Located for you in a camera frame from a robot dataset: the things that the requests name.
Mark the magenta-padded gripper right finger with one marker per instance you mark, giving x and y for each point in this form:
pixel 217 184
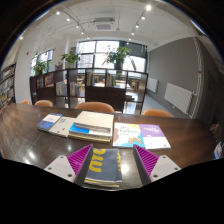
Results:
pixel 161 166

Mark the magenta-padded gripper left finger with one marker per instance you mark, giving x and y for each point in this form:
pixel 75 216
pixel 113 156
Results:
pixel 61 165

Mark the grey towel with yellow letters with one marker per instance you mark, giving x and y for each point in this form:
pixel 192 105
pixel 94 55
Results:
pixel 107 168

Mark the tan-edged large book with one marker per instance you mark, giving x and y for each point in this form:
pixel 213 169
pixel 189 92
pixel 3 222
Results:
pixel 86 137

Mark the white paperback book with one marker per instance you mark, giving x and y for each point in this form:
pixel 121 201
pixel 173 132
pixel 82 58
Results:
pixel 63 126

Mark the colourful cartoon cover book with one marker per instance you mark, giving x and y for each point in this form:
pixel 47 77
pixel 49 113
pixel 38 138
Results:
pixel 128 135

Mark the blue paperback book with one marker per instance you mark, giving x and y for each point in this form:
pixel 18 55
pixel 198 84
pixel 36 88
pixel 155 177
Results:
pixel 48 121

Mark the thick white book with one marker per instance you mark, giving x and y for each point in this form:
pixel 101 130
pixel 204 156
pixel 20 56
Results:
pixel 95 119

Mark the orange chairs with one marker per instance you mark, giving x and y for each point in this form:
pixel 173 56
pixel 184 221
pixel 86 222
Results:
pixel 95 106

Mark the dark open shelf unit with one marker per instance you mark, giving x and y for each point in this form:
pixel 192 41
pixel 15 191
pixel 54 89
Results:
pixel 103 95

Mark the green potted plants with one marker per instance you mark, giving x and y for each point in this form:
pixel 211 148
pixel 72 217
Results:
pixel 116 55

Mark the ceiling air conditioner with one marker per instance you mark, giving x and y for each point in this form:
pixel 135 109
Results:
pixel 104 24

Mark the ceiling spot lights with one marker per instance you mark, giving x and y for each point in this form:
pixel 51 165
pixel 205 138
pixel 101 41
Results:
pixel 148 7

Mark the large white wall radiator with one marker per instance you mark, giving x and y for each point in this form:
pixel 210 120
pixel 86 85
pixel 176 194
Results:
pixel 178 97

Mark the small white wall radiator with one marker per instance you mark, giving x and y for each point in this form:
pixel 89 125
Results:
pixel 152 85

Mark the tall wall bookshelf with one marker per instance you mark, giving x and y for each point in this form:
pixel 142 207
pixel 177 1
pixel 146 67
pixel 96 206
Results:
pixel 6 85

